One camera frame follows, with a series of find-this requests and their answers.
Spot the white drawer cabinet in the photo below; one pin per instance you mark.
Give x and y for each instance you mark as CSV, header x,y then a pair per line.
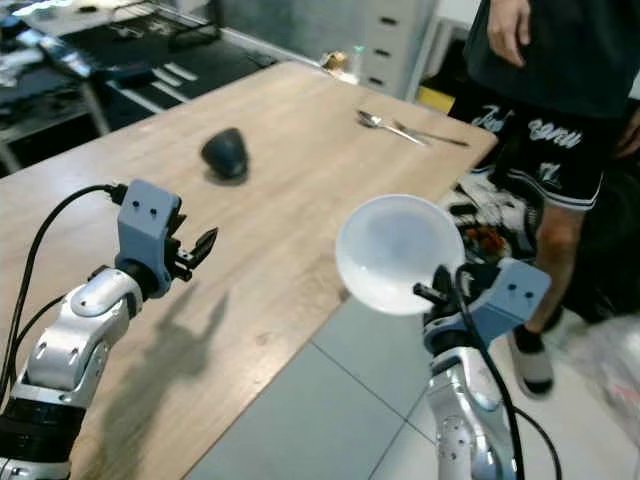
x,y
400,40

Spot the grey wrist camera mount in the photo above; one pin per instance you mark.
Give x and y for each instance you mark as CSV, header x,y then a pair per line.
x,y
145,220
510,300

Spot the yellow floor box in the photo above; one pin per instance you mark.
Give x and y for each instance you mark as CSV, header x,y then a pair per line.
x,y
435,98

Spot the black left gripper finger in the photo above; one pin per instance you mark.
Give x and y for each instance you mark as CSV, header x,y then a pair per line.
x,y
194,246
209,240

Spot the dark grey upturned bowl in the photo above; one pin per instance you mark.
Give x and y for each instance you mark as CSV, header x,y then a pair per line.
x,y
225,155

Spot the white plastic bag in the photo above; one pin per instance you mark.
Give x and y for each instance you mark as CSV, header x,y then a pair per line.
x,y
615,360

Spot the silver metal spoon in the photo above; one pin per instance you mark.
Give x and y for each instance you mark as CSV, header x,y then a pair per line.
x,y
370,120

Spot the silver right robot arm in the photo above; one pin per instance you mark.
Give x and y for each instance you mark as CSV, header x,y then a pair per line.
x,y
460,410

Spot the person right hand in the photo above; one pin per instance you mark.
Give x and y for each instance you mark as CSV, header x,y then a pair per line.
x,y
508,30

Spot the black cluttered workbench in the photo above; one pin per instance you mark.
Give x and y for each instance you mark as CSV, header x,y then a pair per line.
x,y
100,60

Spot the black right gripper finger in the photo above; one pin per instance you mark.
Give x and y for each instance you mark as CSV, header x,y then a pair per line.
x,y
430,293

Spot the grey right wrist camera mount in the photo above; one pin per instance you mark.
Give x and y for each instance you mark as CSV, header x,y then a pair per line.
x,y
510,300

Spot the person in black shorts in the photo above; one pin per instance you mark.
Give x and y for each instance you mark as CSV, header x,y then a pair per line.
x,y
560,100

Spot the small gold object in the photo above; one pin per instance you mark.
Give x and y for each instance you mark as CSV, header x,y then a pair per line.
x,y
335,62

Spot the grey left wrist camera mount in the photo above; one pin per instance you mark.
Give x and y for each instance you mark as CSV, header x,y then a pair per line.
x,y
145,220

